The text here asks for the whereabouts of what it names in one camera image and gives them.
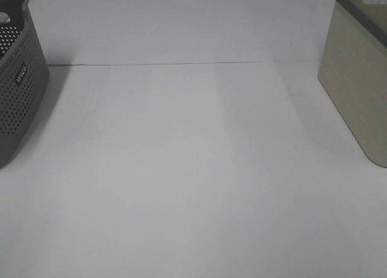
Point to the beige storage box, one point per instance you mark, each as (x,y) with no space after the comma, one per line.
(353,72)

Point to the grey perforated plastic basket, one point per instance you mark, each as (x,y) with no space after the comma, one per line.
(24,76)

